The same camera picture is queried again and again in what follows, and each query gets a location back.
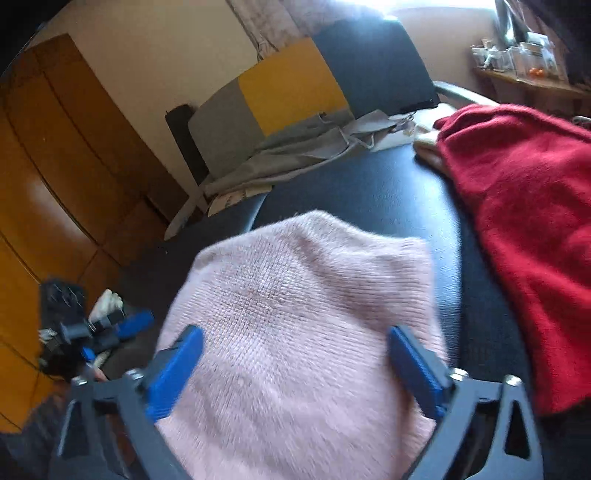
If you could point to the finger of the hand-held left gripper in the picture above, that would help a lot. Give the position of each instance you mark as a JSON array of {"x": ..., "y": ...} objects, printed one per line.
[
  {"x": 134, "y": 323},
  {"x": 99, "y": 348}
]

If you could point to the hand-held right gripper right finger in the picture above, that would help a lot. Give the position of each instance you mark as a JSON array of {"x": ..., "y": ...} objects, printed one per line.
[{"x": 415, "y": 369}]

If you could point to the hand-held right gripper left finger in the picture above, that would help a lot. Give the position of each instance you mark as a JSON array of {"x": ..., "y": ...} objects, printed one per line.
[{"x": 178, "y": 369}]

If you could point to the pink knitted sweater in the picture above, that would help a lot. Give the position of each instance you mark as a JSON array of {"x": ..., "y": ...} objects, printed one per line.
[{"x": 295, "y": 350}]

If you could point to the wooden wardrobe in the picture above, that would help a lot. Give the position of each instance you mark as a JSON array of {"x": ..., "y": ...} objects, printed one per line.
[{"x": 60, "y": 175}]

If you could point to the red knitted sweater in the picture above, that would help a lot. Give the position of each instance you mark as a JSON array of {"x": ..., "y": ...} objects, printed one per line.
[{"x": 535, "y": 240}]

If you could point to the black leather sofa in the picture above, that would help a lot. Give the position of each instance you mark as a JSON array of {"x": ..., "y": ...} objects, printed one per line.
[{"x": 369, "y": 194}]

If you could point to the grey sofa cushion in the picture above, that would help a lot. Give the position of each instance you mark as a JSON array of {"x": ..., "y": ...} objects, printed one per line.
[{"x": 226, "y": 134}]

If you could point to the cream garment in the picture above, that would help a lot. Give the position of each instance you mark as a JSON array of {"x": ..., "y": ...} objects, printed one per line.
[{"x": 427, "y": 143}]

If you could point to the grey metal armrest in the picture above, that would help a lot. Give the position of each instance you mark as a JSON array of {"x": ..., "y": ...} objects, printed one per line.
[{"x": 461, "y": 94}]

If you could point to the yellow sofa cushion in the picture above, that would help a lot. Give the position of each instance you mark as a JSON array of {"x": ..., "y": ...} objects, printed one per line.
[{"x": 291, "y": 87}]

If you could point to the dark blue sofa cushion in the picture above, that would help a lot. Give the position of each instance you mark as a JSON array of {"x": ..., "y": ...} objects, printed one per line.
[{"x": 374, "y": 64}]

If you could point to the wooden shelf with small jars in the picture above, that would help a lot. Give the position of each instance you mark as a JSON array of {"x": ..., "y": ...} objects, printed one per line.
[{"x": 521, "y": 69}]

